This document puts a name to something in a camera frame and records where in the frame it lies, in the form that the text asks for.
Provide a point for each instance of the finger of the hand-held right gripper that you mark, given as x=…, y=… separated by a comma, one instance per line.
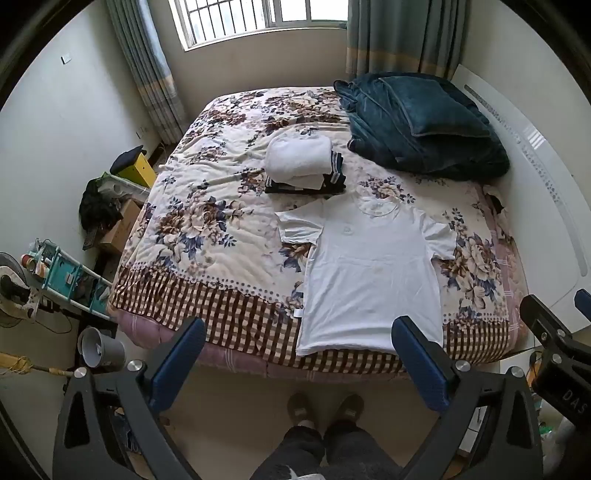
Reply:
x=547, y=325
x=585, y=302

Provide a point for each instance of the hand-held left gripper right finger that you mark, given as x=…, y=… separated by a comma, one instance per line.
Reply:
x=418, y=364

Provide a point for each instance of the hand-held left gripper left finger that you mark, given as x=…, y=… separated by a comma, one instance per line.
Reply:
x=178, y=355

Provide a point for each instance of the white t-shirt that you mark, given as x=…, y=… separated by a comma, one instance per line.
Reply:
x=364, y=277

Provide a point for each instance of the black clothes heap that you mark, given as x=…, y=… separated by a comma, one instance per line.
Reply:
x=97, y=205

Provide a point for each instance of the pink checked mattress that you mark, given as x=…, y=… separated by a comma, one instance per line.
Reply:
x=240, y=361

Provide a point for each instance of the grey waste bin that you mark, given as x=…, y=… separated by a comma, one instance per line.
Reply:
x=104, y=350

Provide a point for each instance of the grey slipper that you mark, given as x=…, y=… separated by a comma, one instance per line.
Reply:
x=349, y=406
x=301, y=408

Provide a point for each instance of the floral plush blanket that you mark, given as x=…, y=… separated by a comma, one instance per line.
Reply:
x=207, y=230

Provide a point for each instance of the person's legs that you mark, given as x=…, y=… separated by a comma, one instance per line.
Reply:
x=323, y=452

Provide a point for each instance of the teal storage cart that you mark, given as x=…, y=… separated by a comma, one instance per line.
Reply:
x=64, y=277

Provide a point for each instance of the cardboard box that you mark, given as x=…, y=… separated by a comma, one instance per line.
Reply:
x=120, y=226

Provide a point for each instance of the white headboard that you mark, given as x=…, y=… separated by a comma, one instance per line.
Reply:
x=531, y=161

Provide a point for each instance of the standing fan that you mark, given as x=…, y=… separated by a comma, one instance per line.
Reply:
x=11, y=295

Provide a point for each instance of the yellow box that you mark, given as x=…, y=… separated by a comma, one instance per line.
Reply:
x=138, y=173

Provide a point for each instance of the dark cap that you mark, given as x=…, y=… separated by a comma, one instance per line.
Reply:
x=125, y=158

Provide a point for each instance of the dark teal quilt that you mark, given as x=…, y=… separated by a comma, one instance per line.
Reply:
x=415, y=129

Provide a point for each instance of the grey-green striped curtain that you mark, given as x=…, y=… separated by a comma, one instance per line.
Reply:
x=401, y=37
x=147, y=69

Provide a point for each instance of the barred window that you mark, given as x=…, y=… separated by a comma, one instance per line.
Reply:
x=258, y=18

